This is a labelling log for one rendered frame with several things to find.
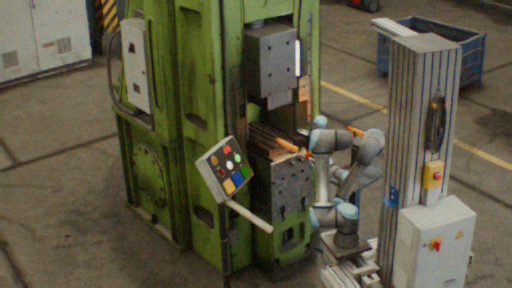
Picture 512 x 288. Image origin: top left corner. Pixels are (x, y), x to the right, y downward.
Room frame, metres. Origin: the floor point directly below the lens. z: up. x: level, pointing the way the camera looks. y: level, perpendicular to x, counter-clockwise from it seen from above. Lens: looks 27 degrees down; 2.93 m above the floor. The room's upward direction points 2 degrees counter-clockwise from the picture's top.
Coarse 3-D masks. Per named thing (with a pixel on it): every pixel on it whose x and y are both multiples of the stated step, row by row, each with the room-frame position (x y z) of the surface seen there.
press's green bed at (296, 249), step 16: (304, 208) 3.92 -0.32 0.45; (272, 224) 3.73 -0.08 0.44; (288, 224) 3.82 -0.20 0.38; (304, 224) 3.92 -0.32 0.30; (256, 240) 3.88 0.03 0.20; (272, 240) 3.74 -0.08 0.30; (288, 240) 3.89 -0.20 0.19; (304, 240) 3.92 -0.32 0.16; (256, 256) 3.89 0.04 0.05; (272, 256) 3.74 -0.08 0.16; (288, 256) 3.82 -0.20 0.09; (304, 256) 3.92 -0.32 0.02; (272, 272) 3.74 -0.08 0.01
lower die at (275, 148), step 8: (264, 128) 4.12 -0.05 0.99; (256, 136) 4.00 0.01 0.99; (264, 136) 3.98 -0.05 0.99; (280, 136) 3.98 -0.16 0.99; (248, 144) 3.97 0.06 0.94; (256, 144) 3.90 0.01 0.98; (264, 144) 3.89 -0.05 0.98; (272, 144) 3.87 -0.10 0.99; (280, 144) 3.85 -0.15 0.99; (264, 152) 3.83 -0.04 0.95; (272, 152) 3.81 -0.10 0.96; (280, 152) 3.85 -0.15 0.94
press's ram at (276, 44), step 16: (256, 32) 3.89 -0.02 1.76; (272, 32) 3.88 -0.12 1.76; (288, 32) 3.90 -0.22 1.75; (256, 48) 3.79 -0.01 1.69; (272, 48) 3.82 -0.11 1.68; (288, 48) 3.90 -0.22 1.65; (256, 64) 3.79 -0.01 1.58; (272, 64) 3.82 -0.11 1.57; (288, 64) 3.90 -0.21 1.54; (256, 80) 3.80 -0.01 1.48; (272, 80) 3.82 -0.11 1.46; (288, 80) 3.90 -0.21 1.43
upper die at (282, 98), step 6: (288, 90) 3.90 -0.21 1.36; (252, 96) 3.92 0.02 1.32; (270, 96) 3.81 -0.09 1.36; (276, 96) 3.84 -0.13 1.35; (282, 96) 3.87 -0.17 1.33; (288, 96) 3.90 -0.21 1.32; (252, 102) 3.92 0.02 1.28; (258, 102) 3.87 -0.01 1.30; (264, 102) 3.82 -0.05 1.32; (270, 102) 3.81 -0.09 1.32; (276, 102) 3.84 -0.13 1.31; (282, 102) 3.87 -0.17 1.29; (288, 102) 3.90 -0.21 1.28; (264, 108) 3.82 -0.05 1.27; (270, 108) 3.80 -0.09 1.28
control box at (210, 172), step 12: (228, 144) 3.51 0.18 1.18; (204, 156) 3.35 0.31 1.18; (216, 156) 3.37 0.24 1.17; (228, 156) 3.45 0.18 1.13; (240, 156) 3.53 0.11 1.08; (204, 168) 3.29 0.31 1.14; (216, 168) 3.31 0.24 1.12; (228, 168) 3.38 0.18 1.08; (216, 180) 3.26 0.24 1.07; (216, 192) 3.26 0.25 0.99
